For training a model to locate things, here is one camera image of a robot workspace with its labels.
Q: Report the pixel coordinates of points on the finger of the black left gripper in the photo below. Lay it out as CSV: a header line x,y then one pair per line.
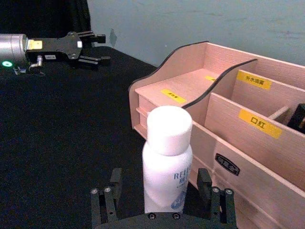
x,y
91,38
91,62

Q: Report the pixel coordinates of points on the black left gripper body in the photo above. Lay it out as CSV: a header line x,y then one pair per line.
x,y
57,48

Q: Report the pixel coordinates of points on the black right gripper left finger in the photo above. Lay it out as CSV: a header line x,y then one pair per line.
x,y
106,205

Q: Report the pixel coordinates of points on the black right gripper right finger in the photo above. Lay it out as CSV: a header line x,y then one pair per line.
x,y
220,205

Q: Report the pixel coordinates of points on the white plastic bottle with cap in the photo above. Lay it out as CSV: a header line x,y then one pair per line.
x,y
166,148

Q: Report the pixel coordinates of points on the black backdrop cloth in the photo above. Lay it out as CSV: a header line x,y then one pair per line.
x,y
43,16

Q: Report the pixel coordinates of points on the pale wooden desk organizer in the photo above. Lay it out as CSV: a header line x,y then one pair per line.
x,y
250,148

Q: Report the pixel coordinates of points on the black table cloth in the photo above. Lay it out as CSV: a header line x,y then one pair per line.
x,y
59,131

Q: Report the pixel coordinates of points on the small black box in organizer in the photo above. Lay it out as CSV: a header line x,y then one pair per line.
x,y
297,119

